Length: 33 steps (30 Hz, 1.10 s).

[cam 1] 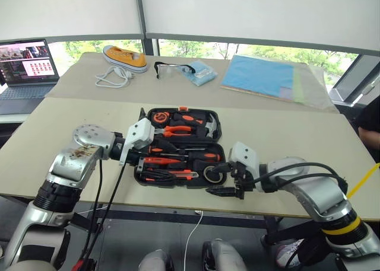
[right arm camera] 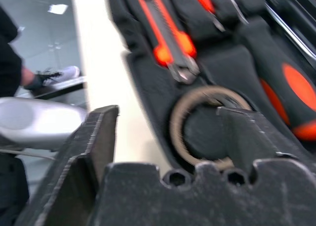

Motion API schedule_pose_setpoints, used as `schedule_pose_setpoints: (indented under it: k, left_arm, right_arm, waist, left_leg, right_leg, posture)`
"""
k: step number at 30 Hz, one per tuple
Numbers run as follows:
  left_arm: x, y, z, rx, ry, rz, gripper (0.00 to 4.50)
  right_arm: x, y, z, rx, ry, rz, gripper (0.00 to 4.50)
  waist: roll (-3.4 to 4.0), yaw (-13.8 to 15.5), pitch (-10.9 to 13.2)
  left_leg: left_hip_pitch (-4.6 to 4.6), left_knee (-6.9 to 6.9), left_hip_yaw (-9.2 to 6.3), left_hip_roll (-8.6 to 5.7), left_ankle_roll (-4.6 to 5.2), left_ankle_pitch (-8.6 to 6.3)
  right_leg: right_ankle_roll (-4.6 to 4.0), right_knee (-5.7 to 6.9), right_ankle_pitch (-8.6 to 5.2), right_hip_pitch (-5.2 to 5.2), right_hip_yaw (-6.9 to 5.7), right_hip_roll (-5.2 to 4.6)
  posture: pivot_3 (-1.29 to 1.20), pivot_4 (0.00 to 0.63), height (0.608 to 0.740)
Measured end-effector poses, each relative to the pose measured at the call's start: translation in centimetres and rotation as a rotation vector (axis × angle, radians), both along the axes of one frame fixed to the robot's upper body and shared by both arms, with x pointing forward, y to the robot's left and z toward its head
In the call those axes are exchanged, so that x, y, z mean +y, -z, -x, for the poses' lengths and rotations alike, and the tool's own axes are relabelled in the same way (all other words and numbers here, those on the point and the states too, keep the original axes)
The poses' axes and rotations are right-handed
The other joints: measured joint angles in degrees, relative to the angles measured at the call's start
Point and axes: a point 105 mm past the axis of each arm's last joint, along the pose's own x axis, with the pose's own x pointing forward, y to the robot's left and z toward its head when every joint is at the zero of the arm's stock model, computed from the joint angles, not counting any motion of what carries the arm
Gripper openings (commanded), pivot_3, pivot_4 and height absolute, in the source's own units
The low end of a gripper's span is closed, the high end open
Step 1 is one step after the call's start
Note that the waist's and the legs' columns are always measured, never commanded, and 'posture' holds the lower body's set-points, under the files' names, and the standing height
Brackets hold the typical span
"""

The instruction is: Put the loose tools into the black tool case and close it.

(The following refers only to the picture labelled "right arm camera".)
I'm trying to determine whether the black electrical tape roll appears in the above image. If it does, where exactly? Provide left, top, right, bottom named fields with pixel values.
left=169, top=85, right=252, bottom=172

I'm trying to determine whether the white sneaker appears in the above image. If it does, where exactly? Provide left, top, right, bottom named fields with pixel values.
left=43, top=65, right=81, bottom=86

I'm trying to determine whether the black orange utility knife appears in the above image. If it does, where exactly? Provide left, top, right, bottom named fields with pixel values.
left=132, top=0, right=201, bottom=85

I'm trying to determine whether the orange voltage tester pen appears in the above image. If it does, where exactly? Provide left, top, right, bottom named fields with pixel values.
left=187, top=0, right=226, bottom=33

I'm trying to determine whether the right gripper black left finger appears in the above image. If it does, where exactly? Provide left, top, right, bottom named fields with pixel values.
left=14, top=104, right=120, bottom=226

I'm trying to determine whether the bystander's black trouser leg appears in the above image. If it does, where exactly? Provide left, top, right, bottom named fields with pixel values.
left=0, top=5, right=26, bottom=98

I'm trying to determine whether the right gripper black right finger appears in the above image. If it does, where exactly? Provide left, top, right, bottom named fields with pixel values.
left=216, top=106, right=299, bottom=182

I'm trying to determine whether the black orange screwdriver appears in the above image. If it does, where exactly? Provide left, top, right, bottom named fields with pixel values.
left=219, top=0, right=316, bottom=140
left=261, top=0, right=316, bottom=61

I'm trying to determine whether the black tool case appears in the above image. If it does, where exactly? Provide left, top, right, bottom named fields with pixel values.
left=105, top=0, right=316, bottom=181

